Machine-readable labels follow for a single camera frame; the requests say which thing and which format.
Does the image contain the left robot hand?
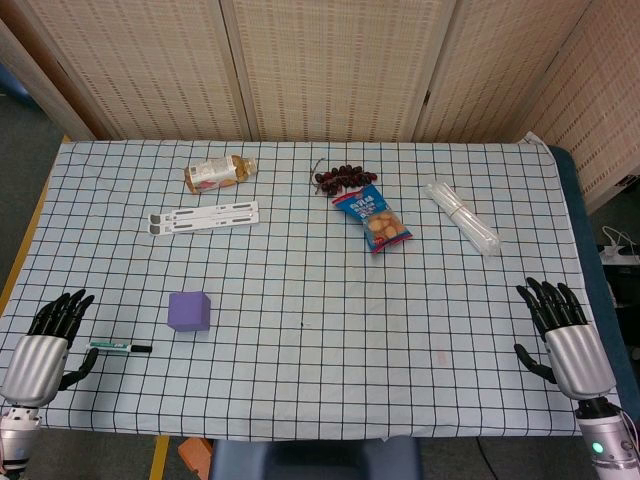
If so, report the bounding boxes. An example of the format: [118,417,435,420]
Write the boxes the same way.
[0,288,100,408]

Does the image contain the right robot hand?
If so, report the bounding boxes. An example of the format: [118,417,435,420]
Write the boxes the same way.
[513,276,617,400]

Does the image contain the green whiteboard marker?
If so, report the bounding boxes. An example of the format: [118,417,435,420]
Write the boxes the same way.
[85,340,153,355]

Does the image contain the purple foam cube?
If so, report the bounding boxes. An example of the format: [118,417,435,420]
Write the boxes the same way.
[168,291,211,333]

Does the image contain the white power strip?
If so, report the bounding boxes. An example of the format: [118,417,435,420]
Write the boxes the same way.
[598,243,640,265]

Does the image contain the clear pack white straws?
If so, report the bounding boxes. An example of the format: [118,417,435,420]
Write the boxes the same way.
[423,180,501,257]

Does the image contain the orange box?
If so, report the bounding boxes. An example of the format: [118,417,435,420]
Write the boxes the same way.
[177,438,215,480]

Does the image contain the white folding stand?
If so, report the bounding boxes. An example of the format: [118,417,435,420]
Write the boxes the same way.
[147,200,262,235]

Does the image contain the blue cookie snack bag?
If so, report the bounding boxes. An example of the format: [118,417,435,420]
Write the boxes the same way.
[332,183,413,256]

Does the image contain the plastic bottle amber drink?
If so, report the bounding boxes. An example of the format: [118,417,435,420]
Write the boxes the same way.
[183,154,258,194]

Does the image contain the blue checked tablecloth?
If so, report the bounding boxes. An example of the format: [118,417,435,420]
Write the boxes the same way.
[0,130,622,444]

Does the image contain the dark blue chair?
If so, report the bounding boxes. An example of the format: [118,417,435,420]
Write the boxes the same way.
[209,437,424,480]

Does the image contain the dark red grape bunch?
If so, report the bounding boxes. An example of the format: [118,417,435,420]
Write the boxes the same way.
[310,158,378,196]

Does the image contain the beige folding screen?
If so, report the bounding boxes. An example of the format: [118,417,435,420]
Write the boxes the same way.
[0,0,640,211]

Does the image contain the white cable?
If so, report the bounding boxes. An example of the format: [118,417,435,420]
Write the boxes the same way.
[599,225,640,250]

